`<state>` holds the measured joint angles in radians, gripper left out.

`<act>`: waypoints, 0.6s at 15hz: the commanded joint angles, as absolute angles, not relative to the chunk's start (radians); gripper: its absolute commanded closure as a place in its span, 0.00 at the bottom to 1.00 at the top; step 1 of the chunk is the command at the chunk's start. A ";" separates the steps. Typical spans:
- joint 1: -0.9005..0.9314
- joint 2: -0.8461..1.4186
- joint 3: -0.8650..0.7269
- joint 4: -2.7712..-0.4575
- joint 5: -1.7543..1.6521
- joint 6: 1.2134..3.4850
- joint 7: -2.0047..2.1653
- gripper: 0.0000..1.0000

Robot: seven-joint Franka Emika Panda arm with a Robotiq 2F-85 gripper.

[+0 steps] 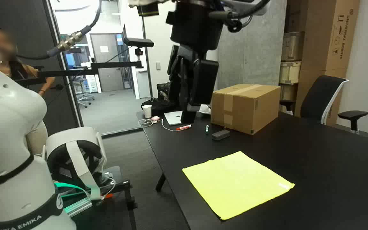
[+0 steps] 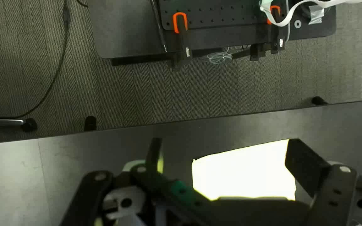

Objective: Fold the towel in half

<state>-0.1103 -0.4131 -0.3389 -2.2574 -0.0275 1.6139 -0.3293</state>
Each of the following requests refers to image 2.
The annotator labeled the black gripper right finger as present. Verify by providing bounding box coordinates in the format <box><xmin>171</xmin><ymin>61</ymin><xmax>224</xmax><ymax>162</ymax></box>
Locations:
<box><xmin>284</xmin><ymin>137</ymin><xmax>362</xmax><ymax>226</ymax></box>

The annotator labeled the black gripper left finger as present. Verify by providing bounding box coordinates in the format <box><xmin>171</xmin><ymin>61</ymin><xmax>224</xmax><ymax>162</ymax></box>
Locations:
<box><xmin>59</xmin><ymin>137</ymin><xmax>208</xmax><ymax>226</ymax></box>

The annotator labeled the yellow towel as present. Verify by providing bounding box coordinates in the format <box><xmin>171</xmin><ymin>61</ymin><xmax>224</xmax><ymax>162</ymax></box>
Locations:
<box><xmin>191</xmin><ymin>138</ymin><xmax>298</xmax><ymax>202</ymax></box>

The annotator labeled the white VR headset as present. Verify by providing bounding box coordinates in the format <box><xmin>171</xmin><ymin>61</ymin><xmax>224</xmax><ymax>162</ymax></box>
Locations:
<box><xmin>259</xmin><ymin>0</ymin><xmax>362</xmax><ymax>26</ymax></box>

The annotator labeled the orange and black clamp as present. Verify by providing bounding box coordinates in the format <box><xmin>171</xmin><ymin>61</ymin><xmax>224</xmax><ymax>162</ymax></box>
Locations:
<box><xmin>266</xmin><ymin>3</ymin><xmax>286</xmax><ymax>55</ymax></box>
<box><xmin>170</xmin><ymin>11</ymin><xmax>194</xmax><ymax>70</ymax></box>

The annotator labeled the black perforated breadboard plate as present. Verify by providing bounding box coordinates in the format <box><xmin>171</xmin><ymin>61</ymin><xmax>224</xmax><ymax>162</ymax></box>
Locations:
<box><xmin>90</xmin><ymin>0</ymin><xmax>338</xmax><ymax>60</ymax></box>

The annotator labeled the black floor cable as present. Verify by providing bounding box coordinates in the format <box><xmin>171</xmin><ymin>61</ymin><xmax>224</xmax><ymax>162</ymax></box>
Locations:
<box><xmin>0</xmin><ymin>0</ymin><xmax>73</xmax><ymax>120</ymax></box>

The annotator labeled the tangled white thin wire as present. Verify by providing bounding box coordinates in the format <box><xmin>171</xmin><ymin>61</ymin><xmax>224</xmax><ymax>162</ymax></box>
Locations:
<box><xmin>206</xmin><ymin>49</ymin><xmax>234</xmax><ymax>65</ymax></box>

